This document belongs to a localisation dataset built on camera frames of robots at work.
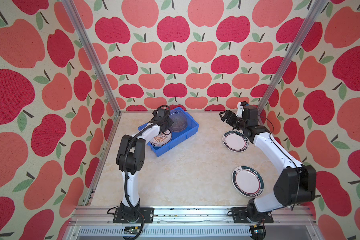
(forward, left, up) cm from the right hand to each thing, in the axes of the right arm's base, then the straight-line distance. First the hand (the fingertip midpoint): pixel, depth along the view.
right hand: (228, 115), depth 85 cm
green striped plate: (-2, -10, -24) cm, 26 cm away
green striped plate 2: (-29, -13, -22) cm, 39 cm away
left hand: (+4, +33, -14) cm, 36 cm away
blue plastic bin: (+2, +20, -17) cm, 27 cm away
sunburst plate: (-6, +41, -22) cm, 47 cm away
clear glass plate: (+8, +29, -16) cm, 34 cm away
